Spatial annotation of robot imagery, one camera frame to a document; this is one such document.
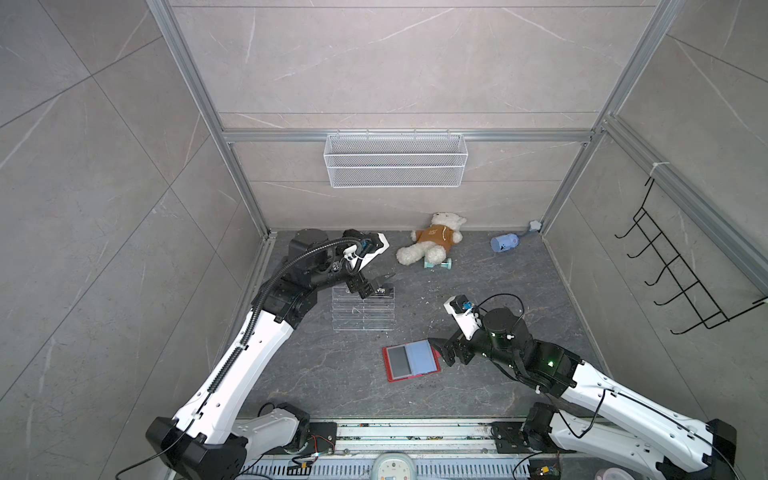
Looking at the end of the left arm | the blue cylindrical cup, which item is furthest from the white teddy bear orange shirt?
the end of the left arm

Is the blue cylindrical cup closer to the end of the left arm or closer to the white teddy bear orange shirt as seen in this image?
the white teddy bear orange shirt

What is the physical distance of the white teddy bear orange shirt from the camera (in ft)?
3.33
